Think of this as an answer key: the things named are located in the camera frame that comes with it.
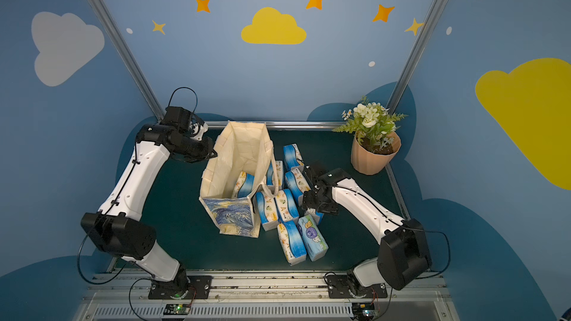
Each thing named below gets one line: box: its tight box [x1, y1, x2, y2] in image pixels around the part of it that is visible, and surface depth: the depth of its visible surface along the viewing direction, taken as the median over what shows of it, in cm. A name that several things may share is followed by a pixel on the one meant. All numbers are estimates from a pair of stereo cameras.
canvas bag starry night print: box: [198, 121, 279, 238], surface depth 84 cm
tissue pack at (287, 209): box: [275, 188, 300, 223], surface depth 87 cm
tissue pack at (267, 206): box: [255, 191, 279, 232], surface depth 85 cm
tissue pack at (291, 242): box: [277, 219, 308, 267], surface depth 78 cm
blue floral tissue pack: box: [285, 167, 312, 207], surface depth 95 cm
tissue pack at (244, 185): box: [231, 171, 256, 199], surface depth 92 cm
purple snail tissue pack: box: [296, 214, 329, 262], surface depth 78 cm
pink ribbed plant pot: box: [350, 131, 402, 176], surface depth 98 cm
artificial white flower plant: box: [331, 95, 409, 154], surface depth 90 cm
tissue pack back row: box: [282, 143, 304, 171], surface depth 104 cm
